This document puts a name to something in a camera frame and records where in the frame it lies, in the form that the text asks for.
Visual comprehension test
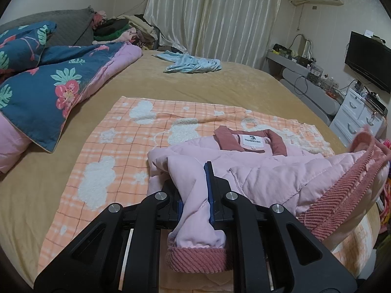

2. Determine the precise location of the white air conditioner pipe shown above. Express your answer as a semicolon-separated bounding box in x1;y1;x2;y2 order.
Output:
290;0;306;32

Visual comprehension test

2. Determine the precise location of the pile of mixed clothes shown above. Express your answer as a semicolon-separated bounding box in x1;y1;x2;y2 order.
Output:
92;10;162;51

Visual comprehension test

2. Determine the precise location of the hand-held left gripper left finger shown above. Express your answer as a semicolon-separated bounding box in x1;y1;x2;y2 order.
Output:
33;178;184;293

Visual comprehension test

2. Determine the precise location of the pile of desk clutter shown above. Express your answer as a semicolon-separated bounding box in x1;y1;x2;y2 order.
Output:
269;43;346;98

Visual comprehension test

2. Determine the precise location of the black set-top box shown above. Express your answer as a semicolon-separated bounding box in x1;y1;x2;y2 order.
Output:
363;93;389;115

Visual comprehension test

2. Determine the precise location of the orange plaid blanket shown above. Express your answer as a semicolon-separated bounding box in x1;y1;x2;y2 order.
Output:
37;95;379;290

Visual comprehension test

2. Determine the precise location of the white drawer cabinet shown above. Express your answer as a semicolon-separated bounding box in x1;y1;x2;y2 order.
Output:
329;87;388;148

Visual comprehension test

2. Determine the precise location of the bed with tan sheet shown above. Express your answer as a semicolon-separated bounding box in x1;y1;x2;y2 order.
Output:
0;49;382;293

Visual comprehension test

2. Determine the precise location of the grey quilted headboard cushion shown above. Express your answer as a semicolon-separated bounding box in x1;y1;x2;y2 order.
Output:
0;6;95;48

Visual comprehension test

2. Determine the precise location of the cream pleated curtain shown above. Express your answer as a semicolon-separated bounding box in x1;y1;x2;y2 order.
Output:
143;0;286;69

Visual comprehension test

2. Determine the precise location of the pink quilted jacket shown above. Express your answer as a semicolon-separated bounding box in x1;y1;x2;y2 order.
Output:
147;125;391;273

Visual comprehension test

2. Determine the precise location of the blue floral pillow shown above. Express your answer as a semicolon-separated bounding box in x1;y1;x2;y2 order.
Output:
0;21;58;74

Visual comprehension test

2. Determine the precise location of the grey desk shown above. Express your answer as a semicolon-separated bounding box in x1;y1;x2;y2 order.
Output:
265;50;342;126

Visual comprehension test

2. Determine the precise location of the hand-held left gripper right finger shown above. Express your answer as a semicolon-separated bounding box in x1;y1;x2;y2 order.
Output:
204;160;358;293

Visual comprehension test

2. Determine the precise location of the light blue cloth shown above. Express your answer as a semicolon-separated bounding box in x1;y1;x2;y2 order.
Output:
152;50;222;74

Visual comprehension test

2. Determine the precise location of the black flat television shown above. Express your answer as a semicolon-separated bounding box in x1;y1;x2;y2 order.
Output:
345;31;391;94

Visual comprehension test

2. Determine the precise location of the blue floral quilt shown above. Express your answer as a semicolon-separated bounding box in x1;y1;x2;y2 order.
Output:
0;41;144;174

